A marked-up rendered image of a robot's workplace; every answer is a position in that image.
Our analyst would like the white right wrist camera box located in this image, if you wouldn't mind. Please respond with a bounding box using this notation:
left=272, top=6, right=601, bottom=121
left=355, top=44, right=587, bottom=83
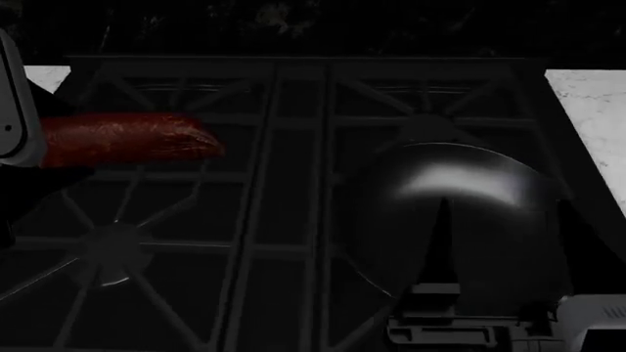
left=555, top=292, right=626, bottom=352

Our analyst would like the round black burner cap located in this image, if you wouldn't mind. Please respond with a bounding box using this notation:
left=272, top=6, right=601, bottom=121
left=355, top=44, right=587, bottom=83
left=76, top=222, right=156, bottom=289

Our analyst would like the red salami sausage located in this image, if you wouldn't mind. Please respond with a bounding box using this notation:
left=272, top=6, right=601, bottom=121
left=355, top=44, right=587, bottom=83
left=38, top=111, right=227, bottom=170

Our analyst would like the black cast iron stove grate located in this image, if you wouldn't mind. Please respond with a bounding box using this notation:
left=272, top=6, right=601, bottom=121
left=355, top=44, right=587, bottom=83
left=320, top=60, right=626, bottom=352
left=0, top=60, right=283, bottom=352

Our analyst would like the black frying pan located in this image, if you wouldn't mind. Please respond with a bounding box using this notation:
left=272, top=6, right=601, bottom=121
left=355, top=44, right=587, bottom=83
left=336, top=112, right=576, bottom=305

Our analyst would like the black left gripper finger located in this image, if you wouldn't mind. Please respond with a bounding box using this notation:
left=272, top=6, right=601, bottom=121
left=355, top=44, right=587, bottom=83
left=0, top=164, right=97, bottom=250
left=22, top=80, right=79, bottom=120

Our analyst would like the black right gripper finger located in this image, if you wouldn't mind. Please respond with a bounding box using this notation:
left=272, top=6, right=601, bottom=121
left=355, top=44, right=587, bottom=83
left=409, top=197, right=462, bottom=287
left=452, top=197, right=576, bottom=317

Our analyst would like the black gas stove cooktop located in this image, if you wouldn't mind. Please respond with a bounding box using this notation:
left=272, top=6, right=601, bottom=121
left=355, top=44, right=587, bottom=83
left=0, top=54, right=626, bottom=352

